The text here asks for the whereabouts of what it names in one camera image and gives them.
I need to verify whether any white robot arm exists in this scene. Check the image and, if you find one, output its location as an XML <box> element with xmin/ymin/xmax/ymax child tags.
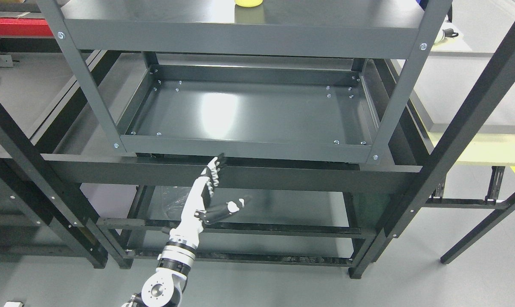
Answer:
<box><xmin>122</xmin><ymin>239</ymin><xmax>197</xmax><ymax>307</ymax></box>

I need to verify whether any black metal shelf rack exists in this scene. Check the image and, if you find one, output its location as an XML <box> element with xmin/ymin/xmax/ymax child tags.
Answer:
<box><xmin>0</xmin><ymin>0</ymin><xmax>515</xmax><ymax>278</ymax></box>

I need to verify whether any yellow plastic cup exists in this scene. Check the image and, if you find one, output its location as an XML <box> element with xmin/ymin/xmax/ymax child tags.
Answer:
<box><xmin>234</xmin><ymin>0</ymin><xmax>263</xmax><ymax>8</ymax></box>

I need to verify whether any grey metal shelf unit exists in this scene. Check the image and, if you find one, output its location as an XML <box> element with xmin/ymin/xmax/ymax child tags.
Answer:
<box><xmin>38</xmin><ymin>0</ymin><xmax>452</xmax><ymax>165</ymax></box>

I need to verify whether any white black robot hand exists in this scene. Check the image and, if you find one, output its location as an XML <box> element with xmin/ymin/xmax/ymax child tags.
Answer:
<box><xmin>169</xmin><ymin>153</ymin><xmax>252</xmax><ymax>249</ymax></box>

